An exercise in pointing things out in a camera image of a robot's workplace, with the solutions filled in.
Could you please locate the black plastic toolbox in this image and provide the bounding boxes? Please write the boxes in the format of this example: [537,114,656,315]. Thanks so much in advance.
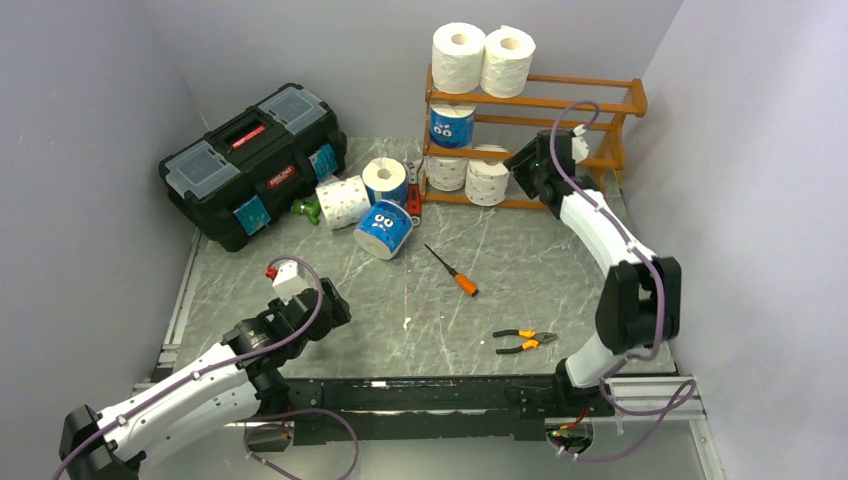
[158,83,347,252]

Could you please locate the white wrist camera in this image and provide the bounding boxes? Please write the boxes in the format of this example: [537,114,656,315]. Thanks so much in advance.
[265,260,311,303]
[571,124,590,164]

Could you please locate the orange black pliers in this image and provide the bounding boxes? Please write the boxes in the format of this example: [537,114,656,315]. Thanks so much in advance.
[492,329,558,355]

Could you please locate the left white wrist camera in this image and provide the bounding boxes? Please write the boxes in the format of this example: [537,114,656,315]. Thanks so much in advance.
[265,260,311,303]

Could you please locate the blue wrapped roll upright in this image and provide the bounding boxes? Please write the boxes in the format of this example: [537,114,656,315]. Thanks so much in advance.
[361,157,408,208]

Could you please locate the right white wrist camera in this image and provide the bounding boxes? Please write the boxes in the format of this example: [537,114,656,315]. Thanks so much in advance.
[571,124,590,164]

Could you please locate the black orange screwdriver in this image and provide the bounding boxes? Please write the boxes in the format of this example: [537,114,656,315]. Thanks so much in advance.
[424,244,480,297]

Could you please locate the white paper towel roll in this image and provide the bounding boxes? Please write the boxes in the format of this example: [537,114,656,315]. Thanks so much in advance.
[480,25,536,98]
[464,158,510,207]
[431,22,486,94]

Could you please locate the blue monster-face wrapped roll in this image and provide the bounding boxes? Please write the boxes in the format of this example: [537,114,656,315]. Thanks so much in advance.
[353,200,413,260]

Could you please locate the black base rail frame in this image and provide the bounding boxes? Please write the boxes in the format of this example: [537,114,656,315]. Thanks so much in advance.
[250,374,613,446]

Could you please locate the white dotted wrapped roll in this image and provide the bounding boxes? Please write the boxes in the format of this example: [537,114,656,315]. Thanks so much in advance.
[315,176,371,230]

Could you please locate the red adjustable wrench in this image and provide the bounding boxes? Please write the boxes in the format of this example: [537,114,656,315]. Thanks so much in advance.
[403,159,422,227]

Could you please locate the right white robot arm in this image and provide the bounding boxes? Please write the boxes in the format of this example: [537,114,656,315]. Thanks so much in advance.
[505,130,682,415]

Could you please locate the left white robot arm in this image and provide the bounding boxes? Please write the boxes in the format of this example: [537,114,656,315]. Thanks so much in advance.
[53,278,351,479]

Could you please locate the white roll with red print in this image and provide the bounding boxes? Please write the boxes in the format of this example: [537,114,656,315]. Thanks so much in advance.
[424,157,469,192]

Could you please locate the blue paper roll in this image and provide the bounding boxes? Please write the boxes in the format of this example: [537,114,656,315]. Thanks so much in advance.
[429,101,476,149]

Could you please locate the green small object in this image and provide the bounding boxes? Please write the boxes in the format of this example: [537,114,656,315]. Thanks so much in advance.
[291,199,322,226]

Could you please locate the orange wooden shelf rack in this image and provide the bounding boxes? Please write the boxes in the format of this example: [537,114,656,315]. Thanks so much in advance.
[418,64,648,210]

